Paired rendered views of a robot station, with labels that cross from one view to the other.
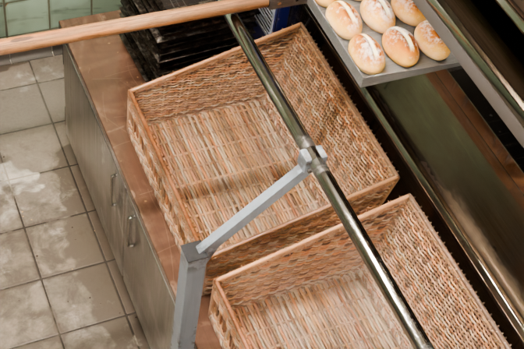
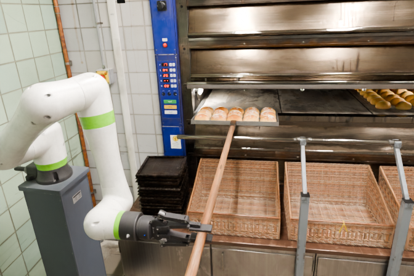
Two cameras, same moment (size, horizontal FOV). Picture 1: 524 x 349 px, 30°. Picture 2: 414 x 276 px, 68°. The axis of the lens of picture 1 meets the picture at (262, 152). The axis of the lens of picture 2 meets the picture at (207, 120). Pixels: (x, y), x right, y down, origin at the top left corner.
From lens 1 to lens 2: 1.67 m
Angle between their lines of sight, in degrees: 48
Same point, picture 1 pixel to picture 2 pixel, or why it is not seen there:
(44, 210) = not seen: outside the picture
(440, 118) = (280, 132)
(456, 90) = (284, 117)
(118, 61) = not seen: hidden behind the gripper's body
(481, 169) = (304, 132)
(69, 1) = not seen: hidden behind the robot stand
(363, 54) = (271, 118)
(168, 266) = (261, 243)
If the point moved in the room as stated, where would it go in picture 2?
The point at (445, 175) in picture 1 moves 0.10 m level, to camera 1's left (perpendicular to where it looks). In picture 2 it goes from (294, 144) to (288, 149)
